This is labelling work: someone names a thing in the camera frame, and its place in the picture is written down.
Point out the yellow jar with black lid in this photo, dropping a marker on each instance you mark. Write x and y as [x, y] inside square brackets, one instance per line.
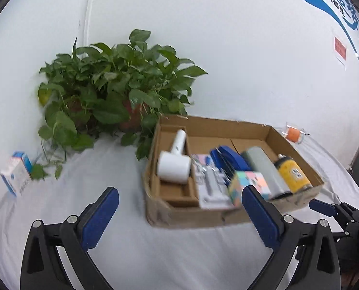
[292, 175]

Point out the brown plant pot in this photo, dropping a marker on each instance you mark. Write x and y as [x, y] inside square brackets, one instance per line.
[131, 117]

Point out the blue wall decal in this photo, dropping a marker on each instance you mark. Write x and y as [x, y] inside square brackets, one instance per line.
[318, 0]

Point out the white hair dryer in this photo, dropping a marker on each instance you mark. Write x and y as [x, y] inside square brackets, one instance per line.
[173, 166]

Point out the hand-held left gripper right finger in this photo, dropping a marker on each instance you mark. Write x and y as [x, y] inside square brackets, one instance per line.
[261, 217]

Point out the colourful printed box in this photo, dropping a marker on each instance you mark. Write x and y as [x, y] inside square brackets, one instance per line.
[202, 159]

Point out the small blue and white box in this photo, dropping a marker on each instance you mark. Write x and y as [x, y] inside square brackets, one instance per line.
[15, 175]

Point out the white tablecloth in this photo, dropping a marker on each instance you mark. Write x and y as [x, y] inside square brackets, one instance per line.
[92, 163]

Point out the silver metal cup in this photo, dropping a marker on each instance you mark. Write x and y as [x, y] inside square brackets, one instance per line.
[262, 166]

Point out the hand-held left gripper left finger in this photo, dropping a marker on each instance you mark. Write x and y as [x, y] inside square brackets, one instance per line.
[101, 217]

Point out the cardboard box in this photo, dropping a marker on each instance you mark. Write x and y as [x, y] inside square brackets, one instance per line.
[251, 136]

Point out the pastel colourful cube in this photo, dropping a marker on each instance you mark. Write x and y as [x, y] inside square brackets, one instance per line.
[242, 178]

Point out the blue plastic object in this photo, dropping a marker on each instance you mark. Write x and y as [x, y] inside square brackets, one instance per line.
[227, 154]

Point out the green potted plant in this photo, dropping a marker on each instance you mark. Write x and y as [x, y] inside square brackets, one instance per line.
[113, 78]

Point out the white blister pack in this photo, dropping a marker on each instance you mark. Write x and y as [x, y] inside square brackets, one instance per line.
[212, 193]

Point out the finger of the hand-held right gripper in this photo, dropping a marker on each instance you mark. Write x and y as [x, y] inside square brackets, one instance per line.
[321, 207]

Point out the red wall sign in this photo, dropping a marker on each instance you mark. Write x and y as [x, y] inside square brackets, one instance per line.
[340, 47]

